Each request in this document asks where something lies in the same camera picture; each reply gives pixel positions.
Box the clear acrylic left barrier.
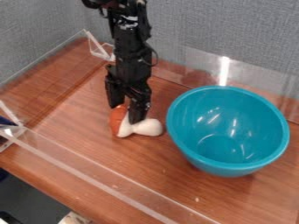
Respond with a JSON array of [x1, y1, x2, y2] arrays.
[[0, 29, 88, 88]]

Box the white brown toy mushroom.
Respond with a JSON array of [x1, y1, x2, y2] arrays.
[[108, 104, 163, 137]]

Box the clear acrylic corner bracket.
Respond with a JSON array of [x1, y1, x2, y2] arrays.
[[85, 31, 116, 62]]

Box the clear acrylic barrier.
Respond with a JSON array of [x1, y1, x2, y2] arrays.
[[0, 29, 88, 88], [83, 28, 299, 125], [0, 101, 219, 224]]

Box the clear acrylic back barrier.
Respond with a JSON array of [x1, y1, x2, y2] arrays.
[[83, 28, 299, 125]]

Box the clear acrylic front barrier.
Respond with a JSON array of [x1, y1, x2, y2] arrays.
[[0, 101, 219, 224]]

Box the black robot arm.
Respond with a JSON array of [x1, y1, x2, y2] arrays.
[[81, 0, 155, 124]]

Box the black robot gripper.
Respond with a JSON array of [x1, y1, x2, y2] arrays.
[[104, 47, 155, 125]]

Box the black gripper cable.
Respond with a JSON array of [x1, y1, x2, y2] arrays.
[[144, 42, 160, 67]]

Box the blue plastic bowl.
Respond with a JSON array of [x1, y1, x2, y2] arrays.
[[166, 86, 290, 178]]

